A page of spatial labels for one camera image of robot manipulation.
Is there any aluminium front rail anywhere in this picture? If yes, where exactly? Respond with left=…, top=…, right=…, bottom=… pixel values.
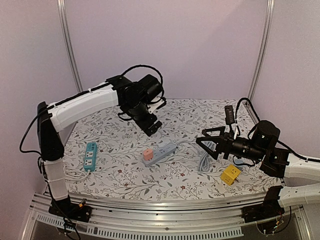
left=20, top=193, right=313, bottom=240

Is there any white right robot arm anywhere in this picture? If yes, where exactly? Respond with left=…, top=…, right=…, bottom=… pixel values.
left=196, top=120, right=320, bottom=218

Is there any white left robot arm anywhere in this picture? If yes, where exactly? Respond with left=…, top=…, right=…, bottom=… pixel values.
left=37, top=74, right=167, bottom=217

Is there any light blue power cord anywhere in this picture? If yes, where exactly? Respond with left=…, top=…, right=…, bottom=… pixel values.
left=176, top=139, right=217, bottom=173

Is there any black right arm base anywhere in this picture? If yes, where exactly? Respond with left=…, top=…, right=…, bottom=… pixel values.
left=241, top=185, right=285, bottom=235

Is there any teal white power strip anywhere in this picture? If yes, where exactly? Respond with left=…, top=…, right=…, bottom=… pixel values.
left=83, top=142, right=98, bottom=172

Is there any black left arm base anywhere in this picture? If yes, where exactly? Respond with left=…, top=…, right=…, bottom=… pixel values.
left=48, top=196, right=93, bottom=223

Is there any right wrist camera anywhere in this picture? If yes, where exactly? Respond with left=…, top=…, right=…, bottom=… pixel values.
left=224, top=105, right=239, bottom=139

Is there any left aluminium frame post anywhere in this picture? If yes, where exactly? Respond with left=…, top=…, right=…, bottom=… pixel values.
left=56, top=0, right=84, bottom=94

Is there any blue cube plug adapter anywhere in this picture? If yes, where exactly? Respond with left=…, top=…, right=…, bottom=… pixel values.
left=234, top=159, right=246, bottom=166

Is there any pink cube plug adapter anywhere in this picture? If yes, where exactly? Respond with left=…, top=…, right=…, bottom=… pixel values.
left=142, top=148, right=154, bottom=161

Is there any white cord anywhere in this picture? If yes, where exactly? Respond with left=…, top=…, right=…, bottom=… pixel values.
left=63, top=167, right=90, bottom=182

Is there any light blue power strip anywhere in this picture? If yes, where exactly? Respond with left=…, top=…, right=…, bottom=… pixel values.
left=143, top=143, right=177, bottom=167

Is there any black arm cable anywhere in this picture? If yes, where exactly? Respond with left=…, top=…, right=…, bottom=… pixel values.
left=236, top=97, right=320, bottom=162
left=121, top=64, right=164, bottom=86

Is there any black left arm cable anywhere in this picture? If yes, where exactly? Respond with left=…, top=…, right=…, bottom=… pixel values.
left=121, top=64, right=164, bottom=86

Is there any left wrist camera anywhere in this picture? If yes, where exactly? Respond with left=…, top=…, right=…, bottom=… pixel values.
left=147, top=96, right=167, bottom=114

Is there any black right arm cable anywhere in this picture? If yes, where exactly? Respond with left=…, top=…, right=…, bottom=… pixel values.
left=236, top=97, right=320, bottom=162

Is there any yellow cube plug adapter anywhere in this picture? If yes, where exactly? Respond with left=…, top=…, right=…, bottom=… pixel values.
left=220, top=164, right=241, bottom=186

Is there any floral patterned table mat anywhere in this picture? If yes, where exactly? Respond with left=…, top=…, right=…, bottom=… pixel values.
left=63, top=99, right=281, bottom=202

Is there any aluminium frame post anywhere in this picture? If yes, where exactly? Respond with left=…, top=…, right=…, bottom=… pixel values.
left=247, top=0, right=275, bottom=102
left=56, top=0, right=84, bottom=94

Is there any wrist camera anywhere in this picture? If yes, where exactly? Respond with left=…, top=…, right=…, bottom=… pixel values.
left=224, top=105, right=239, bottom=139
left=147, top=96, right=167, bottom=114

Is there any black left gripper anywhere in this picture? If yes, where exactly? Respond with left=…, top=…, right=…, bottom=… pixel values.
left=125, top=99, right=163, bottom=137

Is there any right aluminium frame post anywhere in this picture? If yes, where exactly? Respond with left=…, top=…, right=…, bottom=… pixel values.
left=247, top=0, right=275, bottom=102

